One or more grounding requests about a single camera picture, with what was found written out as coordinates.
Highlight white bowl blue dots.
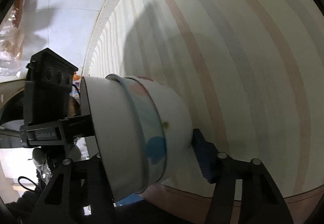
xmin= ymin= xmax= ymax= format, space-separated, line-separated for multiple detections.
xmin=106 ymin=74 xmax=167 ymax=193

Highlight striped table mat with cat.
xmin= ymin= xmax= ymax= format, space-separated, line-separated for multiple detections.
xmin=82 ymin=0 xmax=324 ymax=224

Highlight white bowl black rim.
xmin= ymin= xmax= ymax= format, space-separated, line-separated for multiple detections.
xmin=81 ymin=76 xmax=149 ymax=202

